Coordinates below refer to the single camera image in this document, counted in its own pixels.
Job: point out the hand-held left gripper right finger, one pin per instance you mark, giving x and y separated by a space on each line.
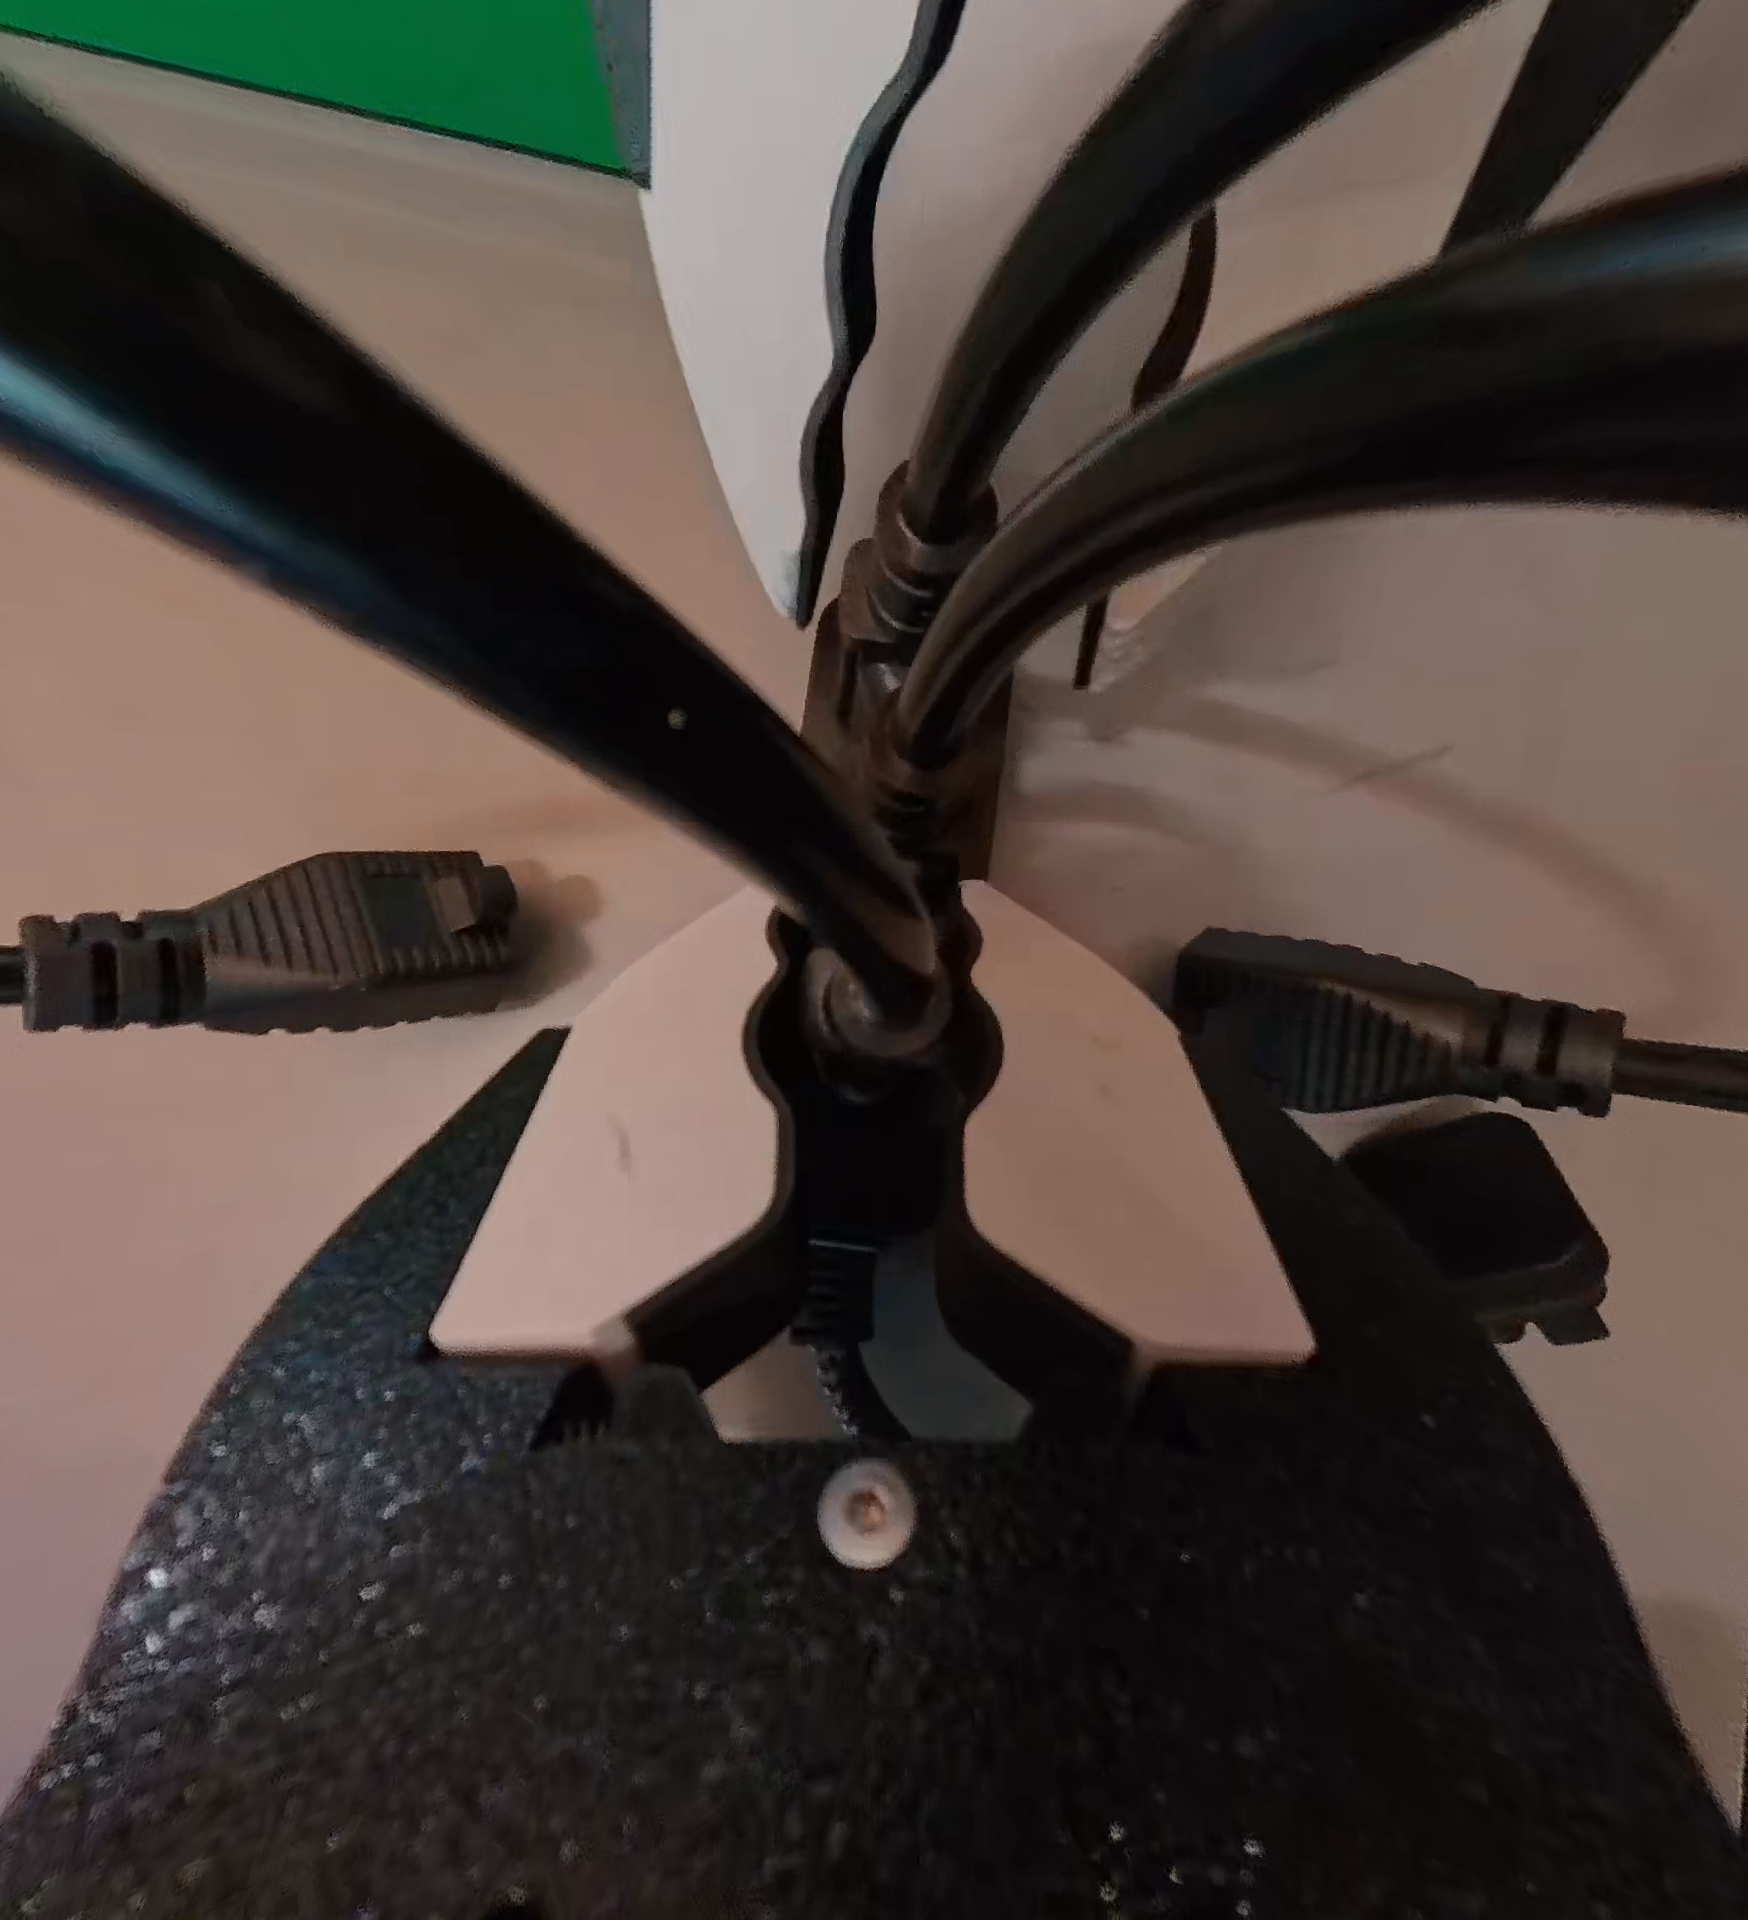
1112 1186

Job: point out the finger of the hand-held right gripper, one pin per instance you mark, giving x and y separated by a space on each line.
740 275
1306 239

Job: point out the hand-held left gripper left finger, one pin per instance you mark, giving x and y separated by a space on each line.
636 1186

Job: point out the ribbed black plug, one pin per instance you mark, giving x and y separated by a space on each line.
1306 1021
320 941

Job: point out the green board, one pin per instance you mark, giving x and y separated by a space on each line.
367 62

